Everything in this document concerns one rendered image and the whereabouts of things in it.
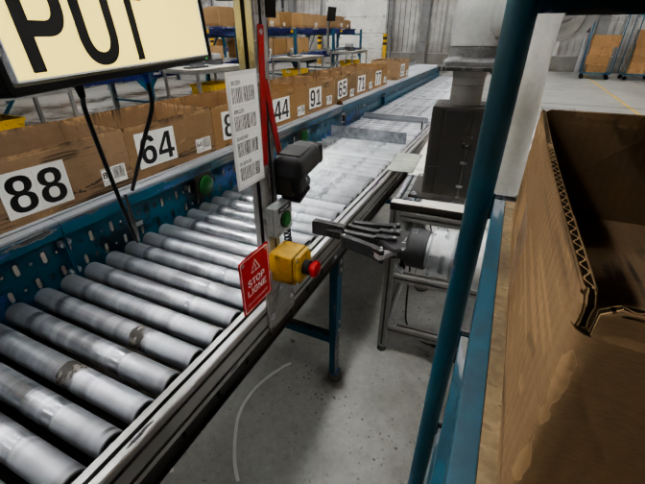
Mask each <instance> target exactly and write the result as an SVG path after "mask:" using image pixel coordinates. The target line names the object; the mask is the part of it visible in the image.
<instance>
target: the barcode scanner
mask: <svg viewBox="0 0 645 484"><path fill-rule="evenodd" d="M322 161H323V146H322V144H321V143H319V142H311V141H303V140H299V141H297V142H295V143H293V144H289V145H288V146H287V147H285V148H284V149H283V150H281V151H280V152H279V153H278V156H277V157H276V158H275V173H276V175H277V176H278V177H279V178H280V179H283V180H288V181H292V193H294V194H295V196H293V197H286V196H283V197H282V199H285V200H288V201H290V202H294V203H301V201H302V200H303V198H304V197H305V196H306V194H307V193H308V191H309V190H310V185H307V180H306V176H307V175H308V174H309V173H310V172H311V171H312V170H313V169H314V168H315V167H316V166H317V165H318V164H319V163H320V162H322Z"/></svg>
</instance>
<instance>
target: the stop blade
mask: <svg viewBox="0 0 645 484"><path fill-rule="evenodd" d="M331 136H336V137H344V138H353V139H362V140H369V141H378V142H387V143H395V144H403V145H406V139H407V133H401V132H391V131H381V130H372V129H362V128H353V127H344V126H334V125H331Z"/></svg>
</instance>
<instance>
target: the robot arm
mask: <svg viewBox="0 0 645 484"><path fill-rule="evenodd" d="M506 3H507V0H458V2H457V5H456V9H455V13H454V19H453V25H452V34H451V45H450V50H449V54H448V58H447V59H445V60H443V63H442V64H443V66H465V67H493V65H494V60H495V55H496V50H497V45H498V40H499V36H500V31H501V27H502V22H503V17H504V12H505V8H506ZM597 17H598V15H565V13H538V14H537V20H536V25H535V29H534V32H533V36H532V40H531V44H530V48H529V52H528V56H527V60H526V64H525V68H524V72H523V76H522V80H521V84H520V88H519V91H518V95H517V100H516V104H515V108H514V115H513V119H512V123H511V126H510V130H509V135H508V139H507V143H506V147H505V151H504V155H503V158H502V162H501V166H500V171H499V175H498V179H497V183H496V186H495V190H494V193H496V194H503V195H509V196H515V195H518V191H519V187H520V185H521V181H522V177H523V174H524V170H525V166H526V162H527V158H528V155H529V151H530V147H531V142H532V138H533V134H534V130H535V126H536V122H537V119H538V112H539V108H540V103H541V99H542V95H543V90H544V87H545V82H546V78H547V73H548V69H549V65H550V61H551V57H552V54H553V50H554V46H555V42H556V41H565V40H569V39H571V38H574V37H576V36H579V35H581V34H583V33H585V32H586V31H587V30H588V29H589V28H590V27H591V26H592V25H593V24H594V23H595V21H596V19H597ZM489 223H490V219H488V221H487V225H486V229H485V233H484V237H483V242H482V246H481V250H480V253H479V257H478V261H477V265H476V269H475V273H474V278H473V282H472V285H471V289H473V290H476V291H477V289H478V283H479V278H480V273H481V268H482V262H483V256H484V251H485V246H486V240H487V235H488V229H489ZM312 233H314V234H318V235H322V236H327V237H331V238H335V239H340V240H341V247H343V248H346V249H348V250H351V251H353V252H356V253H358V254H362V255H364V256H367V257H369V258H372V259H373V260H374V261H376V262H377V263H379V264H382V263H383V262H384V258H387V257H390V258H399V259H402V260H403V261H404V264H405V266H408V267H412V268H416V269H420V270H424V268H425V267H426V274H427V275H428V276H432V277H436V278H443V279H447V280H450V275H451V270H452V265H453V260H454V255H455V251H456V246H457V242H458V237H459V231H455V230H445V229H440V228H437V229H436V230H435V232H434V234H433V232H432V231H431V230H425V229H420V228H412V229H411V231H410V232H408V231H406V230H402V229H401V224H399V223H392V224H387V223H376V222H365V221H352V224H342V223H337V222H332V221H327V220H323V219H319V218H315V219H314V220H313V221H312Z"/></svg>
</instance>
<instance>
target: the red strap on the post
mask: <svg viewBox="0 0 645 484"><path fill-rule="evenodd" d="M257 37H258V61H259V79H260V83H259V84H260V108H261V132H262V149H263V165H264V166H265V165H268V137H267V110H266V103H267V108H268V112H269V116H270V121H271V126H272V131H273V136H274V141H275V148H276V153H277V155H278V153H279V152H280V151H281V147H280V141H279V136H278V131H277V126H276V122H275V113H274V108H273V103H272V97H271V92H270V88H269V83H268V79H266V80H265V54H264V26H263V25H262V24H257Z"/></svg>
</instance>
